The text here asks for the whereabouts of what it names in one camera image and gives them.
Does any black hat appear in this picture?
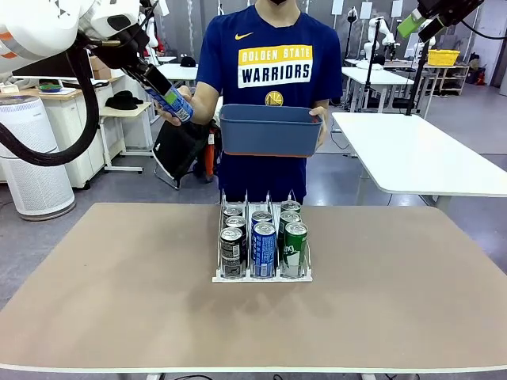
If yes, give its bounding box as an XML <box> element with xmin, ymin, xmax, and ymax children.
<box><xmin>105</xmin><ymin>90</ymin><xmax>144</xmax><ymax>111</ymax></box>

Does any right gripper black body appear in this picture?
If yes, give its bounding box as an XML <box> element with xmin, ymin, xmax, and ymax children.
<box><xmin>417</xmin><ymin>0</ymin><xmax>484</xmax><ymax>27</ymax></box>

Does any person in blue shirt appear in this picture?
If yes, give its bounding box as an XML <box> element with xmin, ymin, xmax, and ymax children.
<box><xmin>196</xmin><ymin>0</ymin><xmax>344</xmax><ymax>205</ymax></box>

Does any blue plastic basket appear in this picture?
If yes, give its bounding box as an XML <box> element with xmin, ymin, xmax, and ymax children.
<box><xmin>219</xmin><ymin>104</ymin><xmax>323</xmax><ymax>158</ymax></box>

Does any black jacket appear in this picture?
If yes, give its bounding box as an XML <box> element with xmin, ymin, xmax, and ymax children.
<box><xmin>152</xmin><ymin>118</ymin><xmax>211</xmax><ymax>187</ymax></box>

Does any black tripod stand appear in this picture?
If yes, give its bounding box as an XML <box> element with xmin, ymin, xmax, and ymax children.
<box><xmin>394</xmin><ymin>37</ymin><xmax>433</xmax><ymax>116</ymax></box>

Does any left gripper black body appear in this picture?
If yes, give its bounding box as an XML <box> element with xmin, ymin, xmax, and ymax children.
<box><xmin>85</xmin><ymin>23</ymin><xmax>150</xmax><ymax>75</ymax></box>

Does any person's right hand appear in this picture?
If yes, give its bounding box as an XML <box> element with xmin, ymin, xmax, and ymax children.
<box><xmin>154</xmin><ymin>86</ymin><xmax>195</xmax><ymax>127</ymax></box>

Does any right arm black cable bundle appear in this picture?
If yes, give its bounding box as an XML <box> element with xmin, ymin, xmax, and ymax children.
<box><xmin>459</xmin><ymin>19</ymin><xmax>507</xmax><ymax>40</ymax></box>

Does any small white side table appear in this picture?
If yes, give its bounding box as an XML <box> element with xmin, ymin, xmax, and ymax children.
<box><xmin>93</xmin><ymin>101</ymin><xmax>154</xmax><ymax>174</ymax></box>

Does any yellow plastic crate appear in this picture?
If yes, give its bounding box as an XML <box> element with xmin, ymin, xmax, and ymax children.
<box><xmin>427</xmin><ymin>49</ymin><xmax>461</xmax><ymax>67</ymax></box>

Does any thin black pole stand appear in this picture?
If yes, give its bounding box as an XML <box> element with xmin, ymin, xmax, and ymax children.
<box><xmin>364</xmin><ymin>17</ymin><xmax>382</xmax><ymax>108</ymax></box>

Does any cardboard box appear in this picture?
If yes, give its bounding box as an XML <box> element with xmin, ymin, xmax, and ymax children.
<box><xmin>90</xmin><ymin>55</ymin><xmax>112</xmax><ymax>80</ymax></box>

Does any white background desk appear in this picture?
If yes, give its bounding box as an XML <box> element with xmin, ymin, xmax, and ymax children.
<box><xmin>156</xmin><ymin>63</ymin><xmax>199</xmax><ymax>85</ymax></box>

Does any orange cloth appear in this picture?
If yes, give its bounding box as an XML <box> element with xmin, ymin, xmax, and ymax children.
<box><xmin>204</xmin><ymin>118</ymin><xmax>222</xmax><ymax>178</ymax></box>

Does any white can dispenser rack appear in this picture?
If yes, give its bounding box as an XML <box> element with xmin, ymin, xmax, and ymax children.
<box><xmin>212</xmin><ymin>188</ymin><xmax>314</xmax><ymax>284</ymax></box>

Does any arm black cable bundle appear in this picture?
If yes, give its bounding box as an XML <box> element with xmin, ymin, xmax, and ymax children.
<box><xmin>459</xmin><ymin>19</ymin><xmax>507</xmax><ymax>40</ymax></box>
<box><xmin>0</xmin><ymin>43</ymin><xmax>100</xmax><ymax>167</ymax></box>

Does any black office chair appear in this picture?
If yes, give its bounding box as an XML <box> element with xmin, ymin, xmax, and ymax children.
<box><xmin>152</xmin><ymin>118</ymin><xmax>221</xmax><ymax>190</ymax></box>

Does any person's left hand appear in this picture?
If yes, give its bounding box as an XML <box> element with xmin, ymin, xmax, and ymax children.
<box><xmin>308</xmin><ymin>107</ymin><xmax>330</xmax><ymax>151</ymax></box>

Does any person's right forearm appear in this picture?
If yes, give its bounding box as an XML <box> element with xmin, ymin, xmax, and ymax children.
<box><xmin>185</xmin><ymin>81</ymin><xmax>225</xmax><ymax>126</ymax></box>

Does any large white table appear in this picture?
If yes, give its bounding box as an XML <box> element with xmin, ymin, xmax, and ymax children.
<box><xmin>331</xmin><ymin>112</ymin><xmax>507</xmax><ymax>213</ymax></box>

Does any white cylindrical air purifier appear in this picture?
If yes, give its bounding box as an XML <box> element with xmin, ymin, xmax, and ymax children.
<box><xmin>0</xmin><ymin>95</ymin><xmax>76</xmax><ymax>222</ymax></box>

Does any left arm black cable bundle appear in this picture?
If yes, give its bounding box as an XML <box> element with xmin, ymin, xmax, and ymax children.
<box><xmin>0</xmin><ymin>43</ymin><xmax>100</xmax><ymax>167</ymax></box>

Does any long white background table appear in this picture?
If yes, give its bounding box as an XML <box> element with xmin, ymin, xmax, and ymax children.
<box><xmin>340</xmin><ymin>66</ymin><xmax>415</xmax><ymax>114</ymax></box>

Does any wooden shelf rack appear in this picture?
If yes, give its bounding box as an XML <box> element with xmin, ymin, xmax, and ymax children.
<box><xmin>423</xmin><ymin>63</ymin><xmax>471</xmax><ymax>96</ymax></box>

